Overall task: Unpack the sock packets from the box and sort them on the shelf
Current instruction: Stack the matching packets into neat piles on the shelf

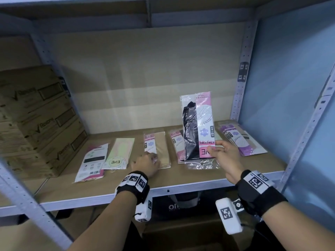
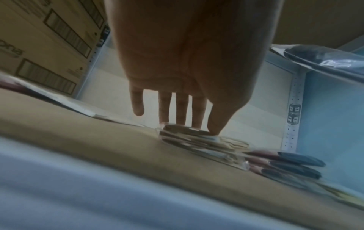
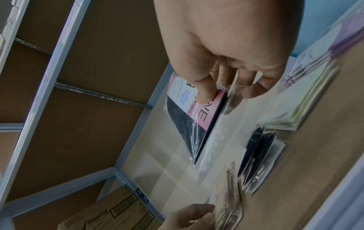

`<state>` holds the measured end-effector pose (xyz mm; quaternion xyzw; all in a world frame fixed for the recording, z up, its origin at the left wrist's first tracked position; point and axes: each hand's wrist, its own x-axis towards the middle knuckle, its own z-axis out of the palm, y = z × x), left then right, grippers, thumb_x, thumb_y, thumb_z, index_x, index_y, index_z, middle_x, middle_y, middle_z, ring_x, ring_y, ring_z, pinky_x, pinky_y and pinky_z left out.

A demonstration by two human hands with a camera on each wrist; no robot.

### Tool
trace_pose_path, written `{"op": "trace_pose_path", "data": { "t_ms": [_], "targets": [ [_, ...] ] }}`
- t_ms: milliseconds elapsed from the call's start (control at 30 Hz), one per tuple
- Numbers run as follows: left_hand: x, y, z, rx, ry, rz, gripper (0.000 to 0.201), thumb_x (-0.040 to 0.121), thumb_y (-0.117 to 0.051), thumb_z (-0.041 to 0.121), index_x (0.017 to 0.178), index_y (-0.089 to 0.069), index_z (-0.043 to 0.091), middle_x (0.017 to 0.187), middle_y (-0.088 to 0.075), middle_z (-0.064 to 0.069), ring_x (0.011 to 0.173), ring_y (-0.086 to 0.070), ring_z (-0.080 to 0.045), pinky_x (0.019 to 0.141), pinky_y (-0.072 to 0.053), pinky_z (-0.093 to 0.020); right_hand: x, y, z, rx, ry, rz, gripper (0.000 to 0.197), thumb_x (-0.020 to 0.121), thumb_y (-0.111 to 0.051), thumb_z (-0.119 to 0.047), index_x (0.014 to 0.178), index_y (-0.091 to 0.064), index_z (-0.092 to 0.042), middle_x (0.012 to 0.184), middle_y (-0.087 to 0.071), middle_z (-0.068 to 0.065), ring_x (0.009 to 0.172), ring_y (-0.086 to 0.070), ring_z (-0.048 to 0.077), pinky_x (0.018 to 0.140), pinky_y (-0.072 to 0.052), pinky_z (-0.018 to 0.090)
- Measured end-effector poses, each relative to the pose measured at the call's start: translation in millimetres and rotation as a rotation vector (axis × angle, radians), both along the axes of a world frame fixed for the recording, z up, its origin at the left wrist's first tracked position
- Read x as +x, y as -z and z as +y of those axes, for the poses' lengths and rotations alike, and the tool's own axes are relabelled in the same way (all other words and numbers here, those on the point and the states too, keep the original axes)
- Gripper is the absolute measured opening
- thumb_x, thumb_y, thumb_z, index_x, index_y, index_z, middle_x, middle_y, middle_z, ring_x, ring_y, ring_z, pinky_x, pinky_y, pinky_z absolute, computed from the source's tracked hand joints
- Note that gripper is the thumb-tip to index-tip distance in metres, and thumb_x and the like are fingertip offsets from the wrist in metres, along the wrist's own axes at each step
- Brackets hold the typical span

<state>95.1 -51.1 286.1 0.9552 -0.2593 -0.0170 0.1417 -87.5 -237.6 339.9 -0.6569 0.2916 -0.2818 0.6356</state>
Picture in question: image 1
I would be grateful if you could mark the person's left hand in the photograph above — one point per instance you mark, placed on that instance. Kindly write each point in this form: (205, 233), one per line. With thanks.
(146, 164)

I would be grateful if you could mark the person's right hand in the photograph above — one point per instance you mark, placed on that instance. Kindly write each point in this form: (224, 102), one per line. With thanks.
(231, 164)

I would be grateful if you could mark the person's left fingers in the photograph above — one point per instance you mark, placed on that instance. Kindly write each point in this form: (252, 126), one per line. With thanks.
(153, 158)

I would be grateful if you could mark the person's right thumb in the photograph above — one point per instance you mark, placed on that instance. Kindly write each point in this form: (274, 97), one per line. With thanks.
(217, 153)

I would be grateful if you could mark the black stocking packet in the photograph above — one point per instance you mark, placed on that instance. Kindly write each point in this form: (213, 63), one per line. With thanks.
(192, 128)

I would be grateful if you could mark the person's right forearm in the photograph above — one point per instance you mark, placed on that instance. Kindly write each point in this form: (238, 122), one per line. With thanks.
(295, 227)

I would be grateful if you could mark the person's left forearm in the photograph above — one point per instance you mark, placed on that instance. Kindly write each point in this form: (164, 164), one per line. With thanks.
(110, 219)

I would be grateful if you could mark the beige stocking packet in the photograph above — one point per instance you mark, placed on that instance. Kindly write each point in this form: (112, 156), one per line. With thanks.
(162, 147)

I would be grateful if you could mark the pink stocking packet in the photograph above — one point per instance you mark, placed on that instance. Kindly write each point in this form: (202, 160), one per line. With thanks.
(176, 143)

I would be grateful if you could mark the stack of purple stocking packets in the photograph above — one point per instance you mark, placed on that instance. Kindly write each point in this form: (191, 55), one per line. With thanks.
(243, 138)

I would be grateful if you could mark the black left wristband with markers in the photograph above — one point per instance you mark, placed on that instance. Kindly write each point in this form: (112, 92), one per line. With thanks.
(133, 184)

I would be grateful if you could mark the black wristband with markers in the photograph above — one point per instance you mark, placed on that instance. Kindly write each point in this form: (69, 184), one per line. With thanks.
(259, 192)
(133, 184)

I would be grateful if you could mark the pale green stocking packet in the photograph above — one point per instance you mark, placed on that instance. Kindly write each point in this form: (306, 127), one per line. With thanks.
(119, 154)

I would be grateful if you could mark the grey metal shelf rack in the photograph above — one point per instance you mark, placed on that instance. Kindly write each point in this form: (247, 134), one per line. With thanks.
(183, 177)

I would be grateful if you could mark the black bag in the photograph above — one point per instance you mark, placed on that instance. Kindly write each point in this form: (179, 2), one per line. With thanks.
(183, 203)

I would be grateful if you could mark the black right wristband with markers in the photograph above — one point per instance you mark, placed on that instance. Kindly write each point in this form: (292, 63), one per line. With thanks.
(259, 192)

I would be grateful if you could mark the white packet with barcode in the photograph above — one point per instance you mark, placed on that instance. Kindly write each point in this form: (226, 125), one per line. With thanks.
(91, 164)

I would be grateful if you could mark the plain cardboard box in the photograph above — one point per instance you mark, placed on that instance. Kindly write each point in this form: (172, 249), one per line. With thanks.
(183, 235)

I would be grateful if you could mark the black marker tag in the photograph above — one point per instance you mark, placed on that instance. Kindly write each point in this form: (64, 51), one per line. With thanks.
(243, 71)

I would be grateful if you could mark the brown cardboard box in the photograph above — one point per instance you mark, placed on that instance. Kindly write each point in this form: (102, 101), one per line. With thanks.
(39, 128)
(31, 91)
(44, 159)

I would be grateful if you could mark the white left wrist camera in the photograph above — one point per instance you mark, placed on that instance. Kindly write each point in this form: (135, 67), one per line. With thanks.
(144, 210)

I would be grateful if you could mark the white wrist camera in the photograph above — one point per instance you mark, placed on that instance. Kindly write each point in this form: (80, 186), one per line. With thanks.
(229, 215)
(144, 210)

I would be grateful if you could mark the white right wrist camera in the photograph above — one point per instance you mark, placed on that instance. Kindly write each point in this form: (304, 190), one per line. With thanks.
(229, 215)

